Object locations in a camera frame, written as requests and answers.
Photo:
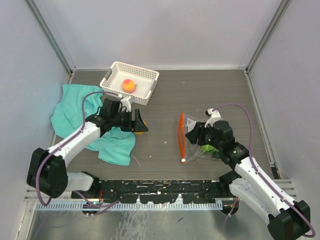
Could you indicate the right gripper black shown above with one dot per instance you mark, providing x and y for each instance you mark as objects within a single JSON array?
[{"x": 197, "y": 133}]

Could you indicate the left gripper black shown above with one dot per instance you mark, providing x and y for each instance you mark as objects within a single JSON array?
[{"x": 136, "y": 126}]

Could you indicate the yellow fake lemon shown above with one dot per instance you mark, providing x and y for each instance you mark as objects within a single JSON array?
[{"x": 144, "y": 131}]

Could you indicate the clear zip bag orange seal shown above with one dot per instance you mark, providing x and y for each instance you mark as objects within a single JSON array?
[{"x": 189, "y": 129}]

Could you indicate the fake peach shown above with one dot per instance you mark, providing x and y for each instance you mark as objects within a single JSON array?
[{"x": 128, "y": 86}]

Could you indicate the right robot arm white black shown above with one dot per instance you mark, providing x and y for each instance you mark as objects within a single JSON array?
[{"x": 286, "y": 218}]

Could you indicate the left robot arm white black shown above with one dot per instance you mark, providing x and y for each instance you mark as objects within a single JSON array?
[{"x": 47, "y": 171}]

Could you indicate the green fake fruit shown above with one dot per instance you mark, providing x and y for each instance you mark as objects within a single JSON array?
[{"x": 207, "y": 148}]

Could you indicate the white perforated plastic basket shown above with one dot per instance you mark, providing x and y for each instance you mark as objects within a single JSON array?
[{"x": 145, "y": 81}]

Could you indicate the teal cloth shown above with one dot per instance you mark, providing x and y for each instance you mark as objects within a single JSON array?
[{"x": 113, "y": 147}]

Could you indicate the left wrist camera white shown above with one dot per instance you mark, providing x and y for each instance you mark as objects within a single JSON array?
[{"x": 126, "y": 104}]

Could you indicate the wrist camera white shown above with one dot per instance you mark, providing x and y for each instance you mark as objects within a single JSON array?
[
  {"x": 126, "y": 104},
  {"x": 213, "y": 116}
]

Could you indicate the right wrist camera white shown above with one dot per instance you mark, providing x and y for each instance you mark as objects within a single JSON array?
[{"x": 213, "y": 116}]

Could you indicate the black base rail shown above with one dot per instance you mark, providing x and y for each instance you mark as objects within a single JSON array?
[{"x": 156, "y": 191}]

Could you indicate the grey slotted cable duct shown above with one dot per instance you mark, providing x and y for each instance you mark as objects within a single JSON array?
[{"x": 176, "y": 206}]

